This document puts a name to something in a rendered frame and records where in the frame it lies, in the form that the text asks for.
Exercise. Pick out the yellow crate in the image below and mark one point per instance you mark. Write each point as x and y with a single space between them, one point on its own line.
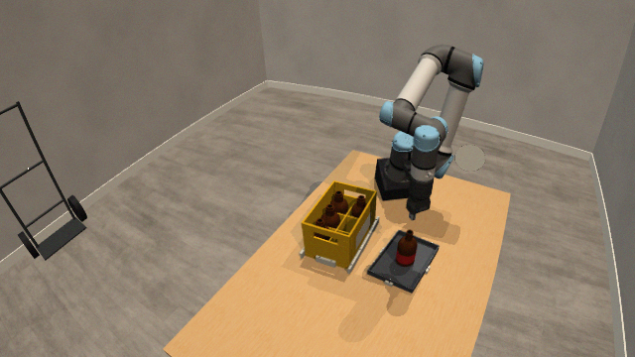
341 247

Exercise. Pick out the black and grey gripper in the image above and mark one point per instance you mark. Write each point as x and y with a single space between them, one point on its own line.
420 188

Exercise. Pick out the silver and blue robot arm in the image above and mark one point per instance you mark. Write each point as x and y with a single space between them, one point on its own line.
431 145

